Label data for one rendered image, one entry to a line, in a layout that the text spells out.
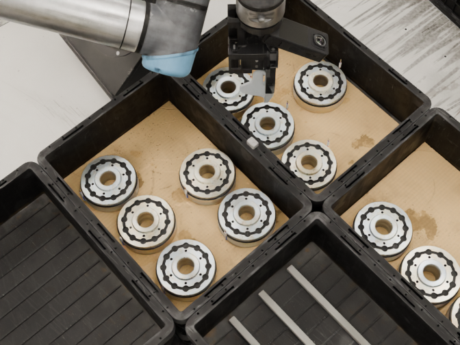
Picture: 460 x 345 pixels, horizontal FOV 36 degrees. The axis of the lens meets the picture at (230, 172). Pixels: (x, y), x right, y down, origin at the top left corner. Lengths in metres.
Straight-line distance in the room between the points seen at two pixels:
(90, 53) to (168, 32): 0.56
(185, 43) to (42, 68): 0.68
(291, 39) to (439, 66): 0.59
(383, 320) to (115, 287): 0.46
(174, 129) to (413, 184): 0.46
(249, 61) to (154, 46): 0.20
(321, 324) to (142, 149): 0.47
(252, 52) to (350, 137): 0.32
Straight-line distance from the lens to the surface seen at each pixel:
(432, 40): 1.70
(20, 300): 1.29
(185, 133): 1.37
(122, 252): 1.17
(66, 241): 1.31
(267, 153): 1.23
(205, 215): 1.29
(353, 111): 1.40
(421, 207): 1.33
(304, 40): 1.15
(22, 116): 1.61
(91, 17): 1.01
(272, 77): 1.17
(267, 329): 1.22
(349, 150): 1.36
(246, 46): 1.15
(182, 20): 1.03
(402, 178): 1.35
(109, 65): 1.53
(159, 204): 1.27
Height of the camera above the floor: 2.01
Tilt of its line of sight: 63 degrees down
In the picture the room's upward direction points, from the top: 2 degrees counter-clockwise
